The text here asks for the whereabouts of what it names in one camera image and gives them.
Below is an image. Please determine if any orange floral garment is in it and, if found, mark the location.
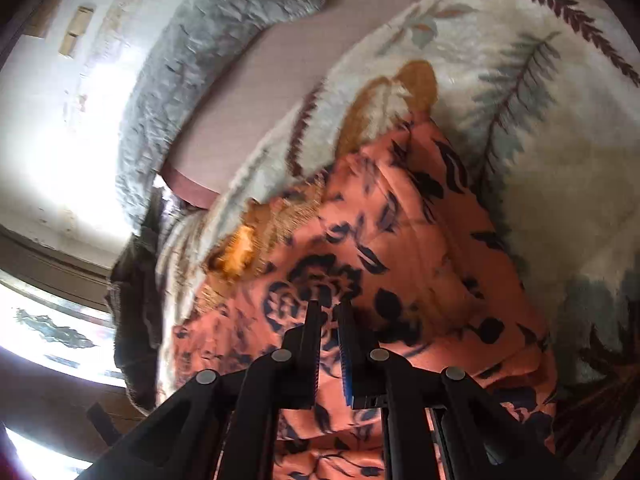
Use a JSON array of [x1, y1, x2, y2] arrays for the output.
[[160, 122, 556, 479]]

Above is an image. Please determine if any dark brown fuzzy garment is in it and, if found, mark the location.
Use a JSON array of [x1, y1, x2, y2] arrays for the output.
[[105, 191, 163, 414]]

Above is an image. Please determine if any stained glass window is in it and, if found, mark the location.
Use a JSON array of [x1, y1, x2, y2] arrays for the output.
[[0, 272, 125, 388]]

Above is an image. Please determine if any leaf pattern bed blanket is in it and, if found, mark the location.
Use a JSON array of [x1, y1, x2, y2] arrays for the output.
[[156, 0, 639, 479]]

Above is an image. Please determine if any grey quilted pillow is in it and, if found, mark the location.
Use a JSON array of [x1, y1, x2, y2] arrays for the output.
[[115, 0, 326, 231]]

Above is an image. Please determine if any beige wall switch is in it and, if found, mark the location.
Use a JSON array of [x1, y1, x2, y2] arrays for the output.
[[58, 6, 94, 58]]

